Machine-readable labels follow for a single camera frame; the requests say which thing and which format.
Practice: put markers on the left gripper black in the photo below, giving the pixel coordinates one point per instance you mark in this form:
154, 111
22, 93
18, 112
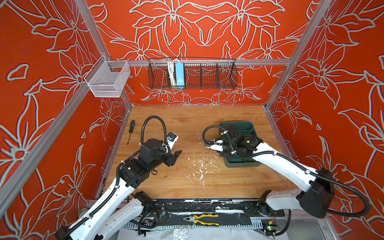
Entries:
172, 158

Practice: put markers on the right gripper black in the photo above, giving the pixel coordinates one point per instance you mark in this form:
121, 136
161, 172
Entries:
224, 154

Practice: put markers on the green plastic divided tray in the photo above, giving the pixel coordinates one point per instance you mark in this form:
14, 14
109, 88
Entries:
244, 133

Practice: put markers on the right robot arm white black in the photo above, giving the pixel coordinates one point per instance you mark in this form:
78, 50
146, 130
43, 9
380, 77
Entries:
315, 188

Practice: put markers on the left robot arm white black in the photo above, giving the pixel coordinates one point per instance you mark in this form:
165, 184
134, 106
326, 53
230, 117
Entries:
130, 174

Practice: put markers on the light blue box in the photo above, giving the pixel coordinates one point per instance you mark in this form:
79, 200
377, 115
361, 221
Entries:
180, 76

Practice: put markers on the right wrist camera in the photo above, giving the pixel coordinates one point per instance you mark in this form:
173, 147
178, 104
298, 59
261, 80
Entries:
216, 145

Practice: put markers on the green handle screwdriver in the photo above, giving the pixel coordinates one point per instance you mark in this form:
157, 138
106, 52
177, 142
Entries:
131, 130

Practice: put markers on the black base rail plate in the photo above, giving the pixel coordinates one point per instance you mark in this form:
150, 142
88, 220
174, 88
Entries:
243, 206

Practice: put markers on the black wire wall basket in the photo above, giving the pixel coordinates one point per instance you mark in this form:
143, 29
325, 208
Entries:
200, 74

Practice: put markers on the white slotted cable duct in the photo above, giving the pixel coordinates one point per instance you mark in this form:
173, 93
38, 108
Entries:
254, 224

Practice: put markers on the white wire mesh basket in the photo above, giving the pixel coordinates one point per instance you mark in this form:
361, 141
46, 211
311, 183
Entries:
107, 79

